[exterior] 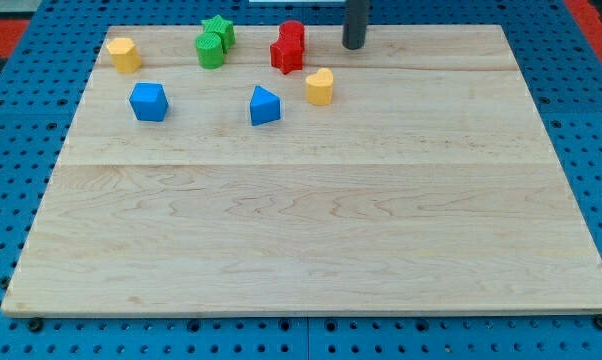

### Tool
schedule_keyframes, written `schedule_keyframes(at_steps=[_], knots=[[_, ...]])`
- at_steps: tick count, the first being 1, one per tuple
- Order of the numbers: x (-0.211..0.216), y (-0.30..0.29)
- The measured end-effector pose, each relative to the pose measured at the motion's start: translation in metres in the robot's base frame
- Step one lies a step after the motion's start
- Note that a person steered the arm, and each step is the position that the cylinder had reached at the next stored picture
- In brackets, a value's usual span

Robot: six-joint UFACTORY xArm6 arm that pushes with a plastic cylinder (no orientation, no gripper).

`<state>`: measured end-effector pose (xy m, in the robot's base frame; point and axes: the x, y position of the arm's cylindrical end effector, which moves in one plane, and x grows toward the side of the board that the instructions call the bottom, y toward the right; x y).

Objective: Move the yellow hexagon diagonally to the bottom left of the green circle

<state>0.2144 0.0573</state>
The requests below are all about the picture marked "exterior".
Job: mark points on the green circle block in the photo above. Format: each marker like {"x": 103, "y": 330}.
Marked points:
{"x": 209, "y": 50}

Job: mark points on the yellow hexagon block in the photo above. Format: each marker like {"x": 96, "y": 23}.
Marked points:
{"x": 124, "y": 55}

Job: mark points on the blue triangle block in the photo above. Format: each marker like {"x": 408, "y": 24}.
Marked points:
{"x": 264, "y": 106}

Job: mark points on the yellow heart block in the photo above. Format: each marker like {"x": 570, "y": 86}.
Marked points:
{"x": 319, "y": 87}

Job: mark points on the wooden board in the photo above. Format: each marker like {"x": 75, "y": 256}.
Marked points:
{"x": 428, "y": 187}

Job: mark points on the red star block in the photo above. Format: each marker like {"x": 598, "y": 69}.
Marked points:
{"x": 286, "y": 55}

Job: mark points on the red cylinder block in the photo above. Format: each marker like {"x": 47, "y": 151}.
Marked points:
{"x": 293, "y": 30}

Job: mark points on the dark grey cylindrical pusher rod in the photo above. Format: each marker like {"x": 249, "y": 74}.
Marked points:
{"x": 356, "y": 15}

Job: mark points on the blue cube block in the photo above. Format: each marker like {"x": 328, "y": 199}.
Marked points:
{"x": 149, "y": 102}

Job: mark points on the green star block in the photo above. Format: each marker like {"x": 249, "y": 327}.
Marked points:
{"x": 222, "y": 27}

